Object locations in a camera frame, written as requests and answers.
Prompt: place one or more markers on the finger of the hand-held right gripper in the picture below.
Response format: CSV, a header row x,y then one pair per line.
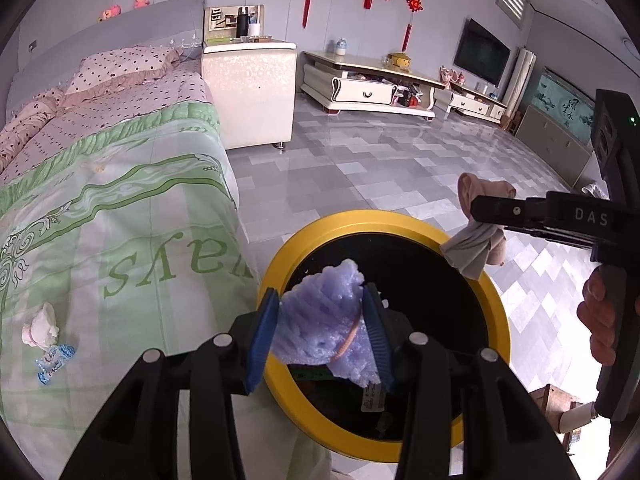
x,y
510,212

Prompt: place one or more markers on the short white TV cabinet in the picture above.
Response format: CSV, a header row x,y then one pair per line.
x,y
475,102

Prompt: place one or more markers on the white nightstand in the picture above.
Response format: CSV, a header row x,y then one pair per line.
x,y
255,90

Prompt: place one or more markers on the blue and white candy wrapper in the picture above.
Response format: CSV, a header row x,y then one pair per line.
x,y
55,362

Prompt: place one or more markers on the grey padded headboard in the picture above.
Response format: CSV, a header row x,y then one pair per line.
x,y
100,35

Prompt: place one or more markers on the long white TV cabinet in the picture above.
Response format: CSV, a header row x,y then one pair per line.
x,y
365,87

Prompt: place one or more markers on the foam net bundle with band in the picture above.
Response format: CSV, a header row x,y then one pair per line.
x,y
320,320

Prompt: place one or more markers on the person's right hand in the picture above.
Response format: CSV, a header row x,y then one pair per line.
x,y
597,315

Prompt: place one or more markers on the fish tank with cabinet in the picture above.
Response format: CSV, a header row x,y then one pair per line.
x,y
560,120

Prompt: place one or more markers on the black thermos bottle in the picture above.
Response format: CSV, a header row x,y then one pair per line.
x,y
243,22

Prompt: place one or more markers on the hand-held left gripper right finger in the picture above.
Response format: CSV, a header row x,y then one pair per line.
x,y
377,330

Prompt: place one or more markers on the beige pink sock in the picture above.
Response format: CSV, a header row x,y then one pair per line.
x,y
475,250

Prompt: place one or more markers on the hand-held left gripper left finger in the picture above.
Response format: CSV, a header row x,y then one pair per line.
x,y
262,330

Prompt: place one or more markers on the pink polka dot pillow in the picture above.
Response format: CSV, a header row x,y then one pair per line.
x,y
125,67

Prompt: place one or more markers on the yellow rimmed black trash bin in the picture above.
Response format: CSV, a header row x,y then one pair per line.
x,y
465,310

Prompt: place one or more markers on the pink polka dot quilt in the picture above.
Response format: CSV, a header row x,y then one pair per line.
x,y
30,120

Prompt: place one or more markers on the small wooden stool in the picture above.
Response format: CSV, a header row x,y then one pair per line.
x,y
555,405

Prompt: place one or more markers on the wall mounted black television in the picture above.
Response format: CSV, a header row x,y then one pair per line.
x,y
482,52

